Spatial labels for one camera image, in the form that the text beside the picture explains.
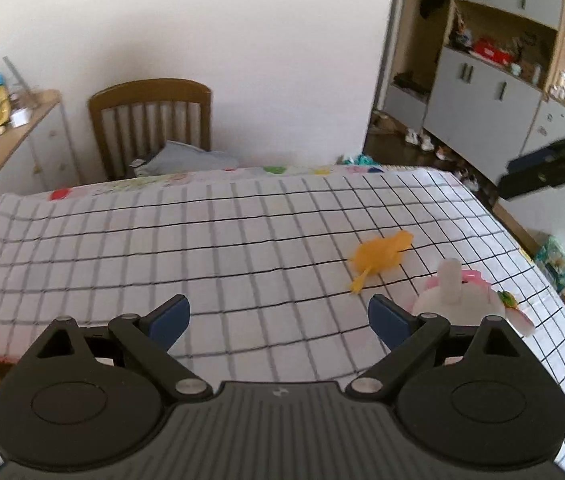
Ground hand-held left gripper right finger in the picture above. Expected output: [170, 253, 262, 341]
[345, 294, 543, 401]

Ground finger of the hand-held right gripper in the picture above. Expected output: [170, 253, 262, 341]
[507, 141, 565, 176]
[497, 162, 565, 202]

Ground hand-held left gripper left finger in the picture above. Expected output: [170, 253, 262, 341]
[17, 294, 213, 401]

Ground white pink plush toy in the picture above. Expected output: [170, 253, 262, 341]
[411, 258, 536, 339]

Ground grey wooden shelf cabinet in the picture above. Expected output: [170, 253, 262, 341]
[381, 0, 565, 192]

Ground teal patterned box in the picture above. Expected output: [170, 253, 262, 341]
[533, 236, 565, 294]

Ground white checked blanket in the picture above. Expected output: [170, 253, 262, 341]
[0, 165, 565, 480]

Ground red box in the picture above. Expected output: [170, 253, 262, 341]
[473, 37, 514, 64]

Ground light blue cloth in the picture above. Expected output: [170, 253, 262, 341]
[130, 140, 240, 177]

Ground wooden chair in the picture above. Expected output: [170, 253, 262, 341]
[87, 78, 212, 181]

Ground wooden desk with white drawers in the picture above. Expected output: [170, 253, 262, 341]
[0, 89, 81, 212]

